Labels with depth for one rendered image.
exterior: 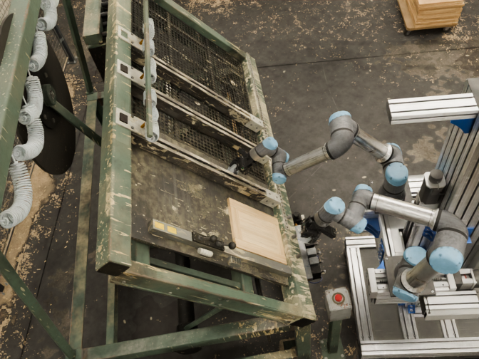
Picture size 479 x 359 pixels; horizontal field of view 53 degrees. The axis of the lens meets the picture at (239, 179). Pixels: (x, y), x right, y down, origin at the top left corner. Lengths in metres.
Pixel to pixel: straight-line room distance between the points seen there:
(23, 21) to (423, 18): 3.99
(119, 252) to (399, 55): 4.03
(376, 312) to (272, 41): 3.22
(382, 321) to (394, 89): 2.40
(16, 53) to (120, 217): 0.84
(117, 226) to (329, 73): 3.54
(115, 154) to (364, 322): 2.02
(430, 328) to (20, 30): 2.91
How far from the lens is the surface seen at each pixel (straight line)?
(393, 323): 3.42
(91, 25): 3.02
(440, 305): 2.70
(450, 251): 2.02
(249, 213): 2.73
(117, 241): 1.90
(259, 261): 2.55
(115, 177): 2.06
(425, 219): 2.11
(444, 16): 5.46
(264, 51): 5.36
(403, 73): 5.12
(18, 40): 2.36
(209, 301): 2.27
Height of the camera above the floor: 3.40
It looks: 54 degrees down
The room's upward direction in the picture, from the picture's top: 12 degrees counter-clockwise
